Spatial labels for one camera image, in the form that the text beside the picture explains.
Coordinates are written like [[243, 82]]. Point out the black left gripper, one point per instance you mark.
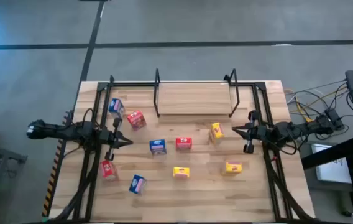
[[109, 138]]

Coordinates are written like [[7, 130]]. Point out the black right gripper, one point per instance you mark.
[[260, 132]]

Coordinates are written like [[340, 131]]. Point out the red Froot Loops cereal box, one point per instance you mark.
[[108, 169], [183, 143], [136, 119]]

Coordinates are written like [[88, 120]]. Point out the yellow Corn Pops cereal box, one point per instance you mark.
[[233, 168], [181, 172], [217, 130]]

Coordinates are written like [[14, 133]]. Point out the blue Frosted Flakes cereal box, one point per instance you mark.
[[137, 184], [116, 107], [158, 146]]

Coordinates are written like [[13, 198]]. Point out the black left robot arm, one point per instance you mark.
[[55, 130]]

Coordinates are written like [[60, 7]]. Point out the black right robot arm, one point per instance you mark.
[[313, 126]]

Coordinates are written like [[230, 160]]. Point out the yellow black hazard tape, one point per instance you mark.
[[51, 180]]

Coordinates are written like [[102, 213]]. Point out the black metal beam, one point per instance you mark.
[[335, 153]]

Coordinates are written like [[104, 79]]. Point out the black power adapter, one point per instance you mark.
[[337, 119]]

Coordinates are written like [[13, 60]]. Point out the white paper sheet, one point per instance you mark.
[[332, 171]]

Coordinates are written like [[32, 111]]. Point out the black aluminium frame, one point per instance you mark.
[[133, 84]]

